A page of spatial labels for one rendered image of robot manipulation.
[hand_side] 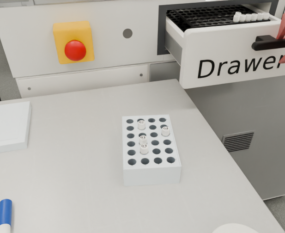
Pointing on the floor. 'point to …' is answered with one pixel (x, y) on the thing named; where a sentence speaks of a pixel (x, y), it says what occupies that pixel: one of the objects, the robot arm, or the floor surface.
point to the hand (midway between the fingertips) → (282, 51)
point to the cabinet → (214, 115)
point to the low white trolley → (118, 169)
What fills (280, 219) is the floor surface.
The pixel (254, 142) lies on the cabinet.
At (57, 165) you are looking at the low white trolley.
